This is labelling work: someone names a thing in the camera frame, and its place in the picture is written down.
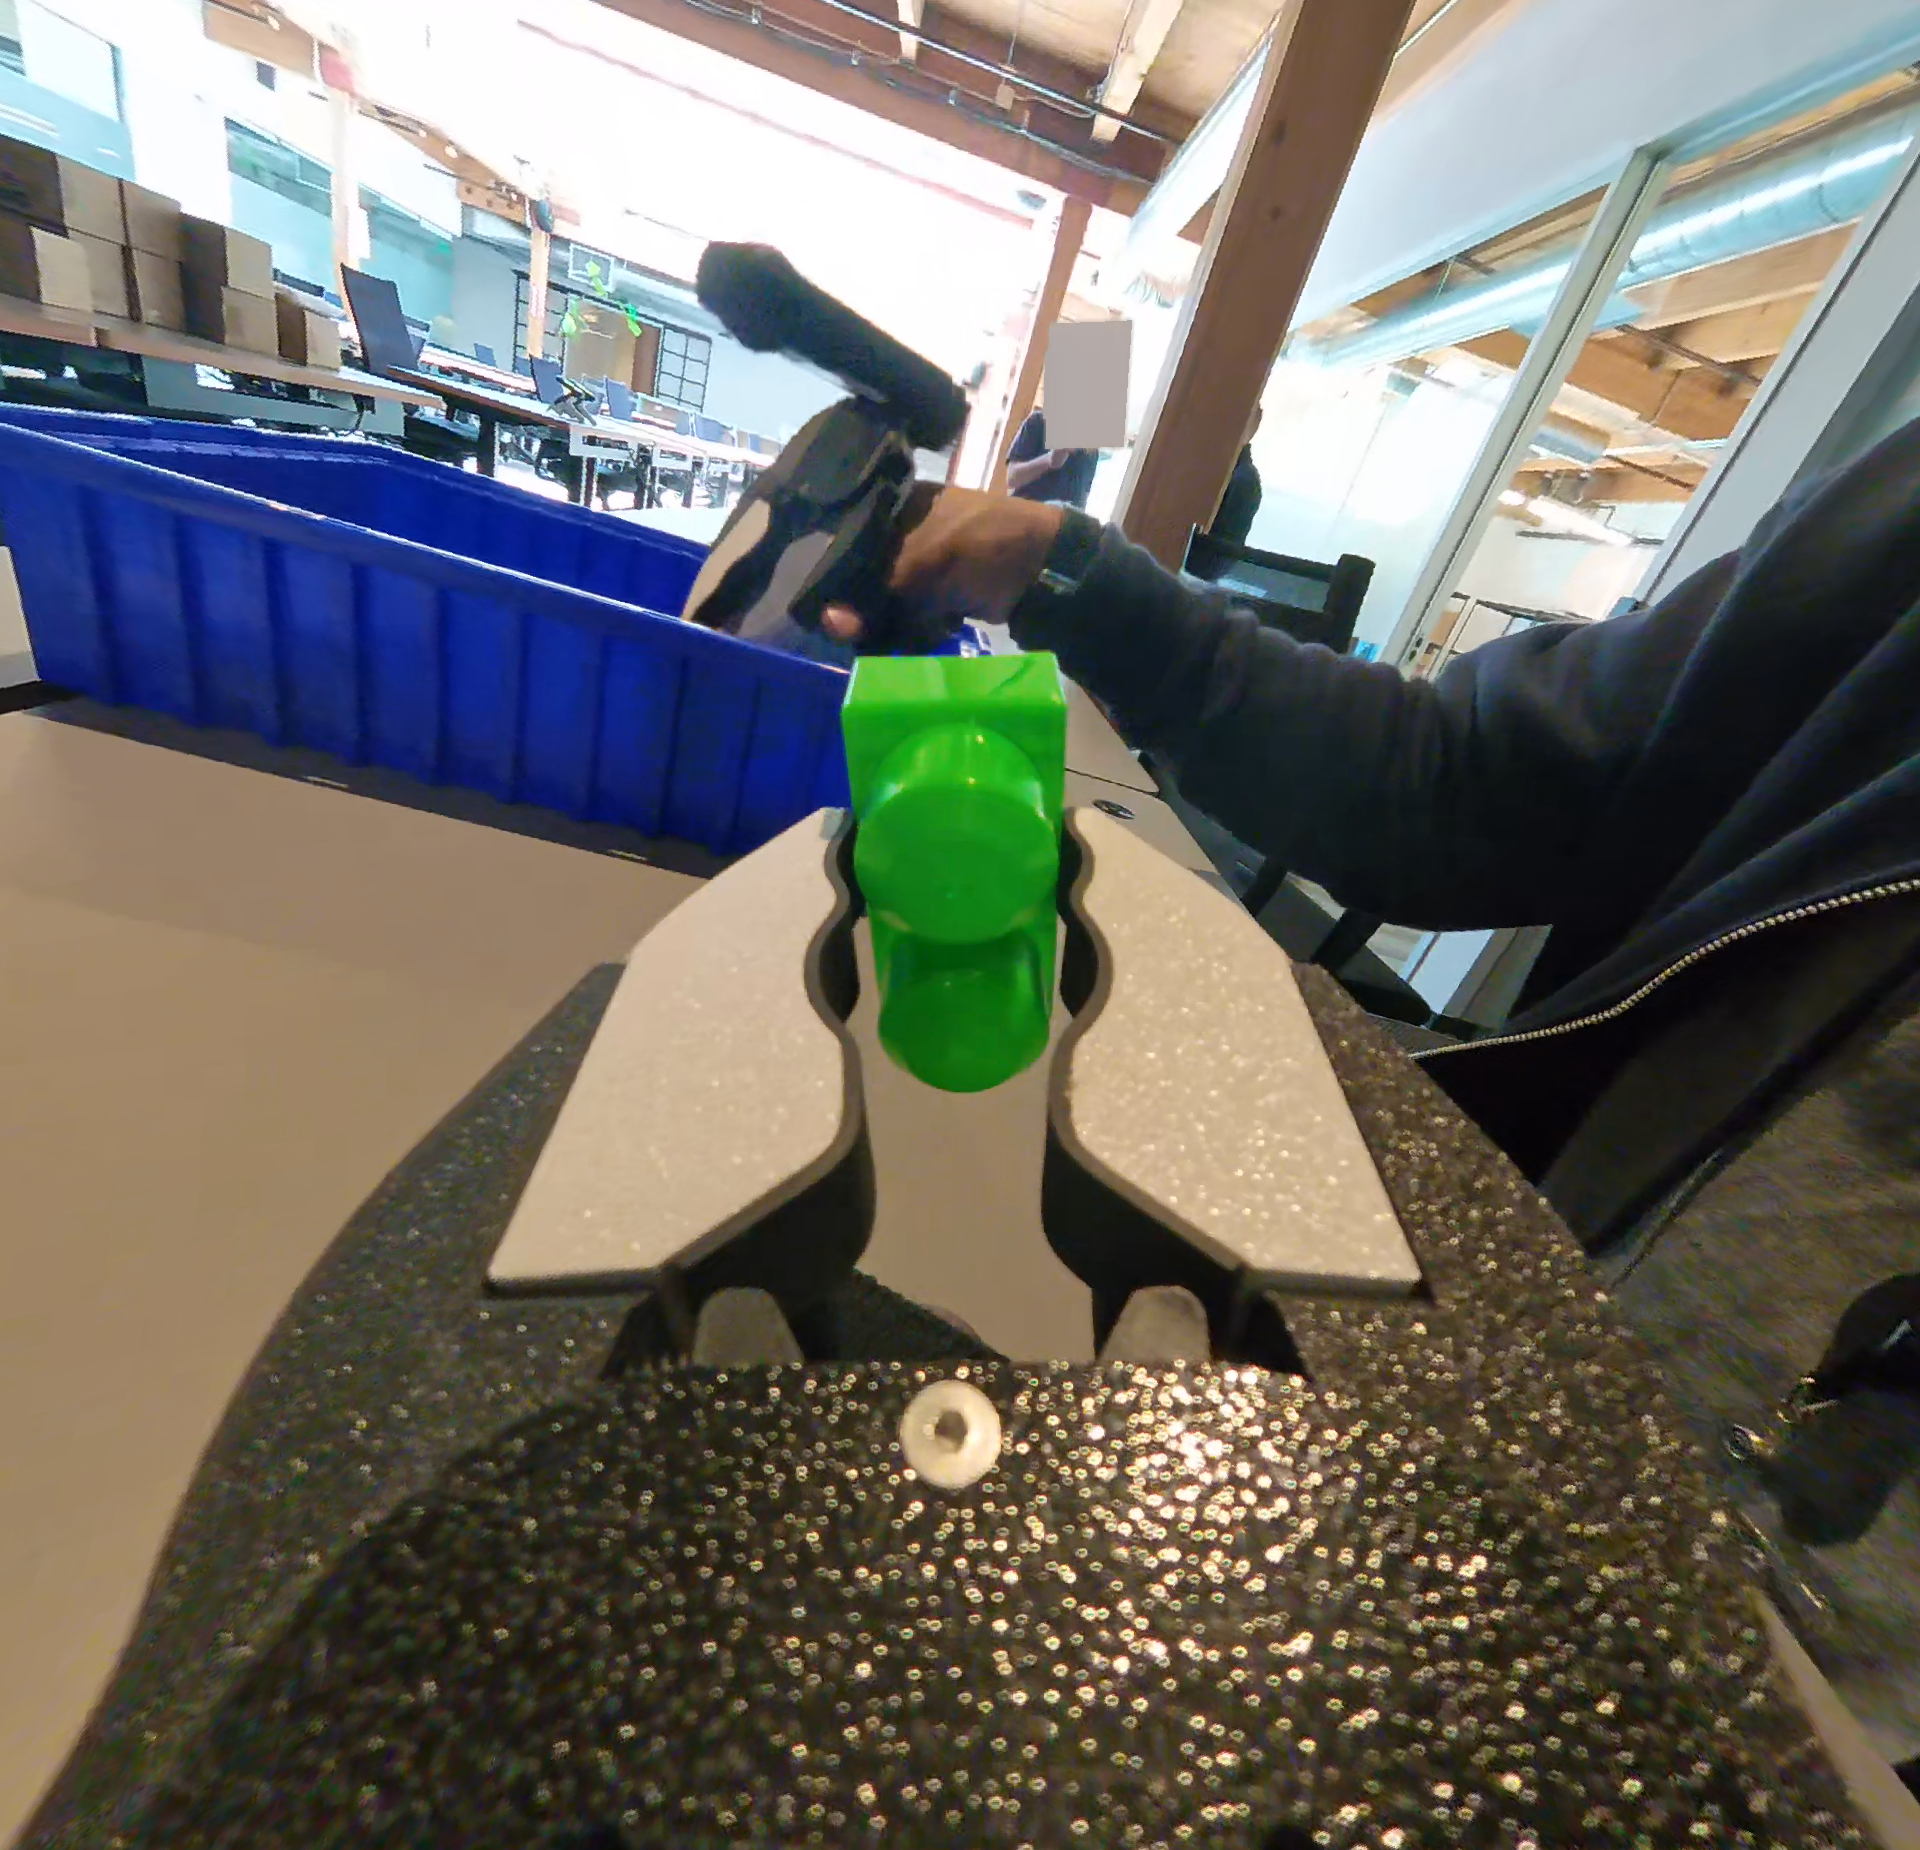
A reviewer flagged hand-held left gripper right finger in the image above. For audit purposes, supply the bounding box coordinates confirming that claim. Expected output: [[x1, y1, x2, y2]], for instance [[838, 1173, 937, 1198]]
[[1046, 804, 1426, 1299]]

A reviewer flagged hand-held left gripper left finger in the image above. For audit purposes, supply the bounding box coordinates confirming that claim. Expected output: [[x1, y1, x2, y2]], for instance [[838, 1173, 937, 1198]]
[[483, 806, 863, 1299]]

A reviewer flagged green mega block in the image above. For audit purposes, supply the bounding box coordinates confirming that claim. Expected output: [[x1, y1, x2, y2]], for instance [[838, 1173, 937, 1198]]
[[838, 649, 1069, 1100]]

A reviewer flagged blue plastic bin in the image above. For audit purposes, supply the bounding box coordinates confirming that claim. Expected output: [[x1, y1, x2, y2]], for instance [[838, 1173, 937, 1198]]
[[0, 403, 994, 861]]

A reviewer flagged person's right forearm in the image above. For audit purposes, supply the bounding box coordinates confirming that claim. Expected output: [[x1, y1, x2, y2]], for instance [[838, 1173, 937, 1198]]
[[1007, 417, 1920, 989]]

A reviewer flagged person's right hand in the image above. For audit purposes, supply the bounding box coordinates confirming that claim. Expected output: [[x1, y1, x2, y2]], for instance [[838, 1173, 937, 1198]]
[[820, 483, 1069, 654]]

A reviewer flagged row of background desks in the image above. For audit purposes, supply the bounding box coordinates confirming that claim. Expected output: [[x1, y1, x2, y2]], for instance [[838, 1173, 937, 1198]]
[[381, 342, 782, 508]]

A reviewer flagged black office chair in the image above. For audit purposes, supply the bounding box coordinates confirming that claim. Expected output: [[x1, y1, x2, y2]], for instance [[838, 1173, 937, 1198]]
[[337, 262, 431, 380]]

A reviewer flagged wooden background table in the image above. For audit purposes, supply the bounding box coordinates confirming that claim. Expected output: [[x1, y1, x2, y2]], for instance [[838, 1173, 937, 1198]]
[[0, 297, 451, 433]]

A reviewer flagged stack of cardboard boxes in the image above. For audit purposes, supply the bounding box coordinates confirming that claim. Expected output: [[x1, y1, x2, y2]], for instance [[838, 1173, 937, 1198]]
[[0, 133, 348, 371]]

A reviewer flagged black display frame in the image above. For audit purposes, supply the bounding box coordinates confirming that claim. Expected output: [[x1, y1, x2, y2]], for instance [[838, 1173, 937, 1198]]
[[1185, 527, 1376, 670]]

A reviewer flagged wooden support post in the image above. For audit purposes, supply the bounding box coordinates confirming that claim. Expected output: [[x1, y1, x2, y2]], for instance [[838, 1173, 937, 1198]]
[[1116, 0, 1444, 568]]

